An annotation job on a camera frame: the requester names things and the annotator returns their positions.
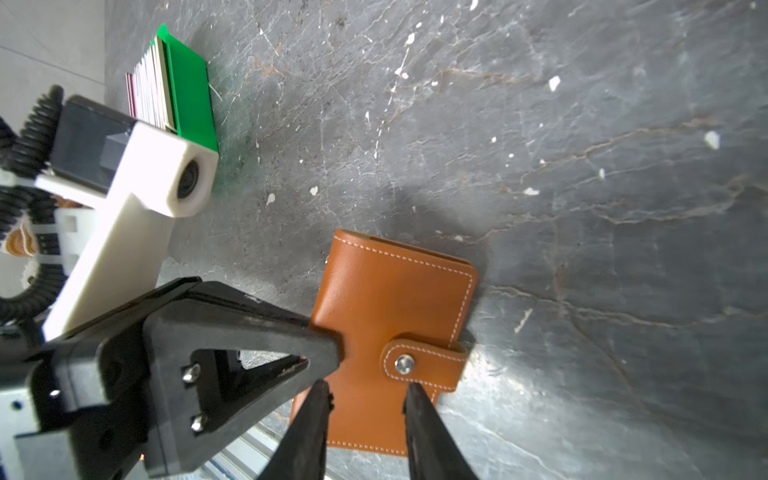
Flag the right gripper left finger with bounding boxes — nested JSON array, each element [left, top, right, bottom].
[[258, 380, 333, 480]]

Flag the stack of credit cards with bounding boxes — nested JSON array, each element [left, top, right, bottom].
[[126, 36, 177, 133]]

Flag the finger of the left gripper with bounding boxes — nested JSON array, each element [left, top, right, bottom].
[[142, 277, 341, 477]]

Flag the brown leather card holder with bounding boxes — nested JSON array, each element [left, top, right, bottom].
[[310, 230, 478, 457]]

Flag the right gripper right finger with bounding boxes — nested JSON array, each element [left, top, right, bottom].
[[403, 383, 478, 480]]

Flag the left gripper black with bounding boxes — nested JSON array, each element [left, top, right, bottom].
[[1, 315, 152, 479]]

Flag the green plastic card tray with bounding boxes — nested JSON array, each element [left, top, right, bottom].
[[157, 24, 218, 152]]

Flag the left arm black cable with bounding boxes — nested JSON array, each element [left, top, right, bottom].
[[0, 83, 67, 325]]

